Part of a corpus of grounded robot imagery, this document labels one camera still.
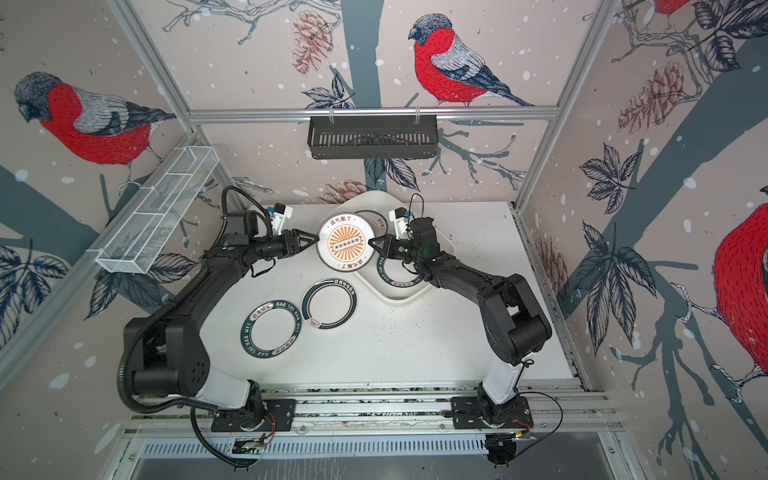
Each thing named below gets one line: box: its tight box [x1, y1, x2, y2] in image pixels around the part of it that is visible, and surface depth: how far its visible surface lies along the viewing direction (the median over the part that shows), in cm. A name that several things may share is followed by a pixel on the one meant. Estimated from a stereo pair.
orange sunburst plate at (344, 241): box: [316, 212, 376, 272], surface depth 87 cm
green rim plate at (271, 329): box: [240, 300, 302, 359], surface depth 90 cm
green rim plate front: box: [377, 256, 420, 288], surface depth 100 cm
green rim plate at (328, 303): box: [300, 278, 358, 329], surface depth 96 cm
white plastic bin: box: [322, 190, 457, 306], surface depth 82 cm
